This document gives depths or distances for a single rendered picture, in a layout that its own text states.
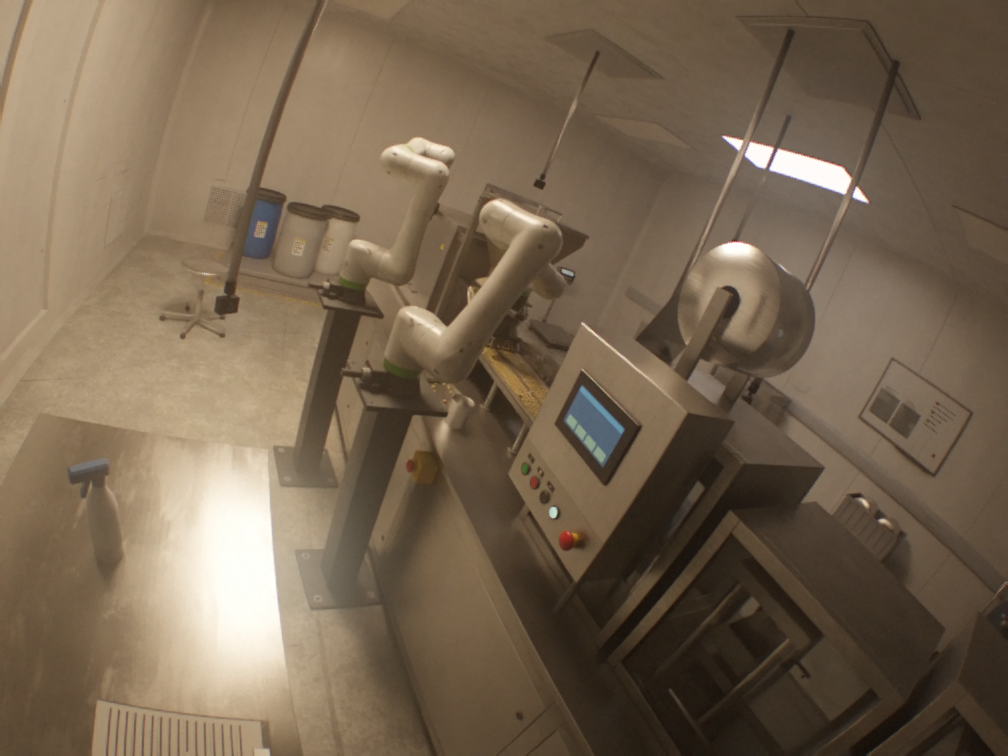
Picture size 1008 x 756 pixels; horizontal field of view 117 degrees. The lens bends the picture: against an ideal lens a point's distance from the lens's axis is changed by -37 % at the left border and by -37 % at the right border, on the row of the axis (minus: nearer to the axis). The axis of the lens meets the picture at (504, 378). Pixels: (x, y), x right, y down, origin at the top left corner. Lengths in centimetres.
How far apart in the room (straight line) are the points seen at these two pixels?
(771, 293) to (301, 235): 397
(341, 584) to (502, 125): 495
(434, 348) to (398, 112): 434
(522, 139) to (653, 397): 520
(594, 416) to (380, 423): 76
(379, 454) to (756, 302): 115
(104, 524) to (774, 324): 138
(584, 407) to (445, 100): 485
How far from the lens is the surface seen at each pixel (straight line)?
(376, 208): 551
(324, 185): 541
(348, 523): 176
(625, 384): 90
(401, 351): 140
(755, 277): 111
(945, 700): 85
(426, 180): 193
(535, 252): 130
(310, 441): 238
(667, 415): 83
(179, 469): 136
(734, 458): 92
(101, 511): 104
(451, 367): 127
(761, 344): 106
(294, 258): 455
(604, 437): 91
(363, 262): 200
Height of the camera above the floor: 159
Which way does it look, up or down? 21 degrees down
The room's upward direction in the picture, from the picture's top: 24 degrees clockwise
